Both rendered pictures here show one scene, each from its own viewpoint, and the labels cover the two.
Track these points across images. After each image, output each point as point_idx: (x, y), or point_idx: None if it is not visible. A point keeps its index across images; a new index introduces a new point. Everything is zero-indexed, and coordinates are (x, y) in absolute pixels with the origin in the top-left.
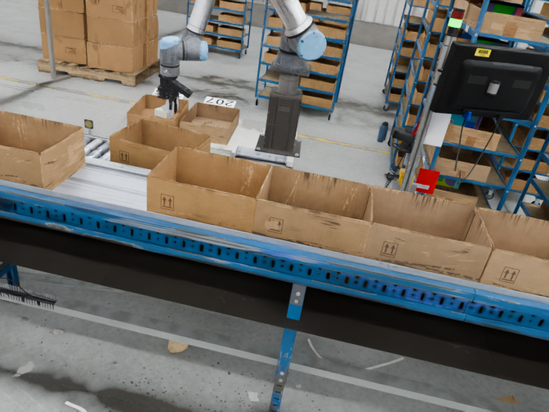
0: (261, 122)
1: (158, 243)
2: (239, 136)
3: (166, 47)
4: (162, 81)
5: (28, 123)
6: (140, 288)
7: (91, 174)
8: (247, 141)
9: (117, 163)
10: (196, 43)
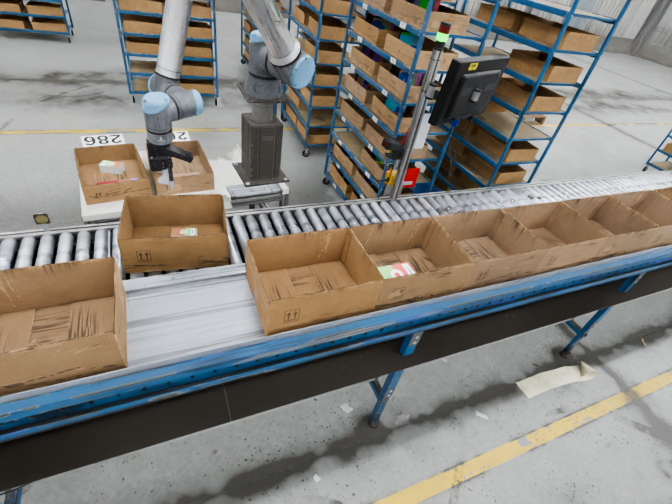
0: (218, 146)
1: (287, 355)
2: (216, 173)
3: (157, 110)
4: (154, 150)
5: (18, 277)
6: (272, 400)
7: (148, 305)
8: (228, 176)
9: (161, 275)
10: (188, 96)
